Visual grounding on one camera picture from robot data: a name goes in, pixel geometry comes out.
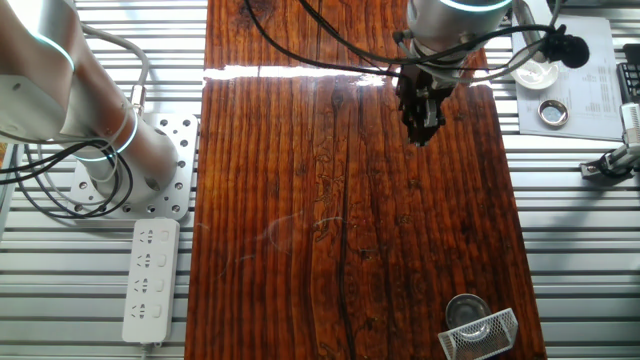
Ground thick grey base cable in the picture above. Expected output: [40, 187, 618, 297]
[74, 22, 151, 117]

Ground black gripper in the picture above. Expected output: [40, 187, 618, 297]
[398, 67, 454, 147]

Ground black cable plug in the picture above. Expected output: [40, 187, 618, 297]
[542, 24, 591, 70]

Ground printed paper sheet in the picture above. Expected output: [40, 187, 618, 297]
[510, 13, 626, 142]

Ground white mesh basket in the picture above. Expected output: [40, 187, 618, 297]
[437, 307, 519, 360]

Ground black base cables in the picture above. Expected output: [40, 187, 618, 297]
[0, 139, 134, 220]

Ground black keyboard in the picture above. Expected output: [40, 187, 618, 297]
[615, 43, 640, 104]

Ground white power strip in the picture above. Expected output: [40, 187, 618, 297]
[121, 218, 180, 346]

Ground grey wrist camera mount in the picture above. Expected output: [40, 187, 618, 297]
[512, 0, 549, 64]

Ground small silver mounted device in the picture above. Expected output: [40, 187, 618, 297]
[579, 144, 640, 180]

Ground small white ceramic dish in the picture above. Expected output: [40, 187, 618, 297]
[509, 58, 560, 91]

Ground small round metal tin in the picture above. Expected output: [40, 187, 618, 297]
[537, 99, 570, 127]

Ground small round steel plate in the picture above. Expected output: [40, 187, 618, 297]
[444, 293, 494, 342]

